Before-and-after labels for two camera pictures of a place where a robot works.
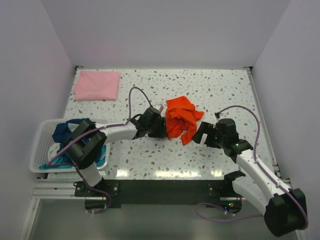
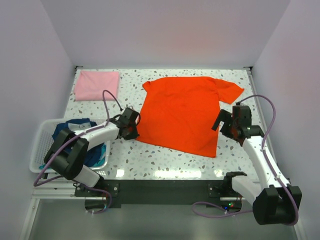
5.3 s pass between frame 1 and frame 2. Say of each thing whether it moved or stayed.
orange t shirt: moved
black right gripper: moved
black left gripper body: moved
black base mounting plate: stayed
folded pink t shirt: stayed
